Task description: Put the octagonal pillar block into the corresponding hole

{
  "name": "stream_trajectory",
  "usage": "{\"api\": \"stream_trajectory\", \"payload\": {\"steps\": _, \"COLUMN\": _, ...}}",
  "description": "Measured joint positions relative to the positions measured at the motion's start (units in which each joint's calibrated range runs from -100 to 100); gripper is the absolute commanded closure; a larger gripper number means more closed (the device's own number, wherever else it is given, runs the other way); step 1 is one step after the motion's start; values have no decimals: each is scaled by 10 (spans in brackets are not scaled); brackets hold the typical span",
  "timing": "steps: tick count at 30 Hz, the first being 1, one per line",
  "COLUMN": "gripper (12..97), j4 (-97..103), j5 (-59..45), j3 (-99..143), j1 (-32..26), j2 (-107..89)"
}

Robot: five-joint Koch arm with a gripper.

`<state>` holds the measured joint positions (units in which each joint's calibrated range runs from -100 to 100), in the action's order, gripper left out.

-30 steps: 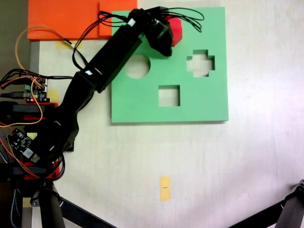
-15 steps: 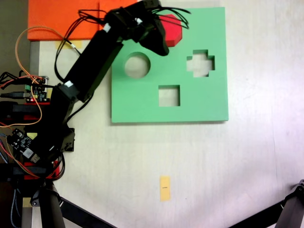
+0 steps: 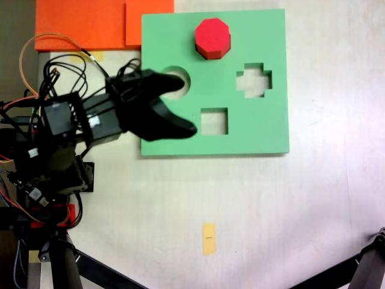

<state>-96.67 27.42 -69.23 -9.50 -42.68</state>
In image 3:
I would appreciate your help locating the black power circuit board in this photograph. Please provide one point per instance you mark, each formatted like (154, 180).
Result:
(36, 194)

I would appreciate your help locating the yellow tape marker black line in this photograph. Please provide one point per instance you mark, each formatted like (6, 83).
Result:
(209, 247)

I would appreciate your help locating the green shape sorter board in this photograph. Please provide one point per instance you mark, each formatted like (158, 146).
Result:
(240, 135)

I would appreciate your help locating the red octagonal pillar block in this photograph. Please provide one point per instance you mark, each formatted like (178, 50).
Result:
(212, 37)

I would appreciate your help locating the black table clamp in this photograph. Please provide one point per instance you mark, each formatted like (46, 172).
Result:
(36, 216)

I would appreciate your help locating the wide yellow tape strip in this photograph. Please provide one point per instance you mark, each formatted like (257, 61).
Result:
(76, 57)

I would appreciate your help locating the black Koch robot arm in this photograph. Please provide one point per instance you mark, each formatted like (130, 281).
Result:
(60, 120)

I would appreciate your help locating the small yellow tape piece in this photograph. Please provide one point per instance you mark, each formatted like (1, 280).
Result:
(32, 256)

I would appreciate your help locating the red printed base bracket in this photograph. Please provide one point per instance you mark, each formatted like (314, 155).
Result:
(71, 212)

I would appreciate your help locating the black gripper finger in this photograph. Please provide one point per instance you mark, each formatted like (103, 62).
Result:
(165, 82)
(168, 128)

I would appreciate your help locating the orange flat block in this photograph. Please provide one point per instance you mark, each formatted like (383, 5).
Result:
(75, 24)

